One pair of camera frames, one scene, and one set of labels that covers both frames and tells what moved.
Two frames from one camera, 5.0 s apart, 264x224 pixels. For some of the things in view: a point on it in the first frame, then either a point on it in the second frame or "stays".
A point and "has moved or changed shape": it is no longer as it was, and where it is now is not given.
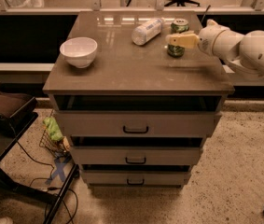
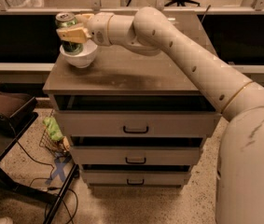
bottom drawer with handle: x=136 y=177 stays
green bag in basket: x=55 y=133 stays
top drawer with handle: x=138 y=124 stays
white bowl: x=79 y=51 stays
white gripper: x=206 y=42 → x=99 y=28
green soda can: x=177 y=25 has moved or changed shape
